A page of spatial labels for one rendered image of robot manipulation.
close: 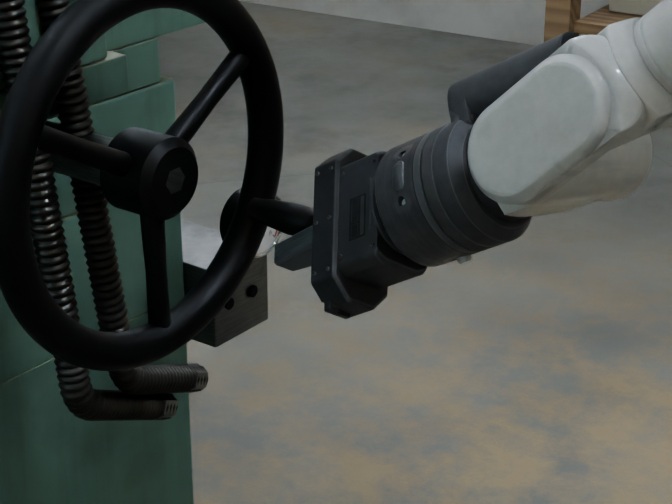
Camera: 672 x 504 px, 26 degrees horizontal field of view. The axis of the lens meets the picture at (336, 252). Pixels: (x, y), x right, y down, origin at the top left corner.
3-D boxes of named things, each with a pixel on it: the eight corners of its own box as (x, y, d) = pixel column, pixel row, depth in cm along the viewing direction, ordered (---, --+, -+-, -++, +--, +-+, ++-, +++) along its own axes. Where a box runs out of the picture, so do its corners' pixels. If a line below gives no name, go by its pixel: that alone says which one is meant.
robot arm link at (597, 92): (573, 220, 96) (731, 104, 88) (490, 225, 89) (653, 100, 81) (530, 137, 98) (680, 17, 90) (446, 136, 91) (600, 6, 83)
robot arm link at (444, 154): (532, 247, 102) (669, 201, 94) (434, 255, 94) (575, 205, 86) (493, 94, 104) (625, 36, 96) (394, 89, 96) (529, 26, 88)
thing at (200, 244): (218, 349, 138) (215, 272, 135) (124, 316, 144) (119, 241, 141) (273, 318, 144) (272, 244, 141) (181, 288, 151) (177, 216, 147)
